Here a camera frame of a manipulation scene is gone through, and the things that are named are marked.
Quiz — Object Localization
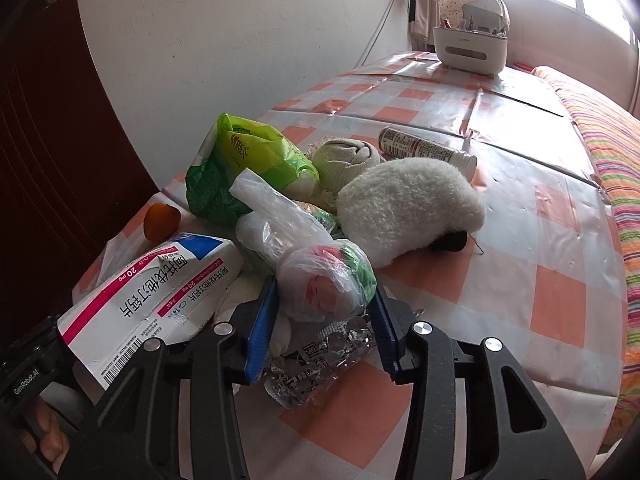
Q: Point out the green plastic bag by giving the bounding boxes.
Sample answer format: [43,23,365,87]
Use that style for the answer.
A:
[186,112,321,226]

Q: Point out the white hanging garment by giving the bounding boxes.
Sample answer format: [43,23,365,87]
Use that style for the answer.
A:
[407,0,442,42]

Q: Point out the white fluffy plush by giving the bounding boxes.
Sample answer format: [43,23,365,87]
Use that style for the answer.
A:
[336,156,487,268]

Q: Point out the white desktop organizer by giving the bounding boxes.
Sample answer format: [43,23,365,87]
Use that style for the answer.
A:
[432,19,509,80]

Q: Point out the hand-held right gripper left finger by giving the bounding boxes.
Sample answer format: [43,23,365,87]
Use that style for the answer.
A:
[57,278,281,480]

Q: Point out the white bottle with red label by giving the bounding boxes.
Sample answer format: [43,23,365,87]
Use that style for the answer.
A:
[377,126,478,178]

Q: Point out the orange fruit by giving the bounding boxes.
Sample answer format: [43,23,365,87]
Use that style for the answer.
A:
[143,203,182,241]

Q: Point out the striped bed sheet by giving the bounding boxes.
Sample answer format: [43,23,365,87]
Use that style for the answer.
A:
[532,65,640,441]

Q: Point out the person's left hand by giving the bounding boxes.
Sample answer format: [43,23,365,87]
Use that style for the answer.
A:
[19,400,71,463]

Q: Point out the wall cable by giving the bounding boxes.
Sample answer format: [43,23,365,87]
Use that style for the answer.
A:
[359,0,407,67]

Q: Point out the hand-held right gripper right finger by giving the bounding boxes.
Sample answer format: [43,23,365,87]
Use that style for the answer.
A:
[369,280,587,480]

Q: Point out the clear plastic bag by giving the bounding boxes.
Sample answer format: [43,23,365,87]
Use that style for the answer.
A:
[229,167,378,323]

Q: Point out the silver blister pack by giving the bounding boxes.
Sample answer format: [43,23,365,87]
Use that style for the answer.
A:
[262,317,386,408]

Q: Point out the rolled pale green sock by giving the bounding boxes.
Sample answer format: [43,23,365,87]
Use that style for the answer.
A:
[306,137,388,211]

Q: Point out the dark wooden door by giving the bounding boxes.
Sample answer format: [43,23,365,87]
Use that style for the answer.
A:
[0,0,166,346]

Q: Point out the white pink medicine box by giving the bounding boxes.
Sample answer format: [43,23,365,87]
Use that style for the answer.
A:
[56,232,246,391]

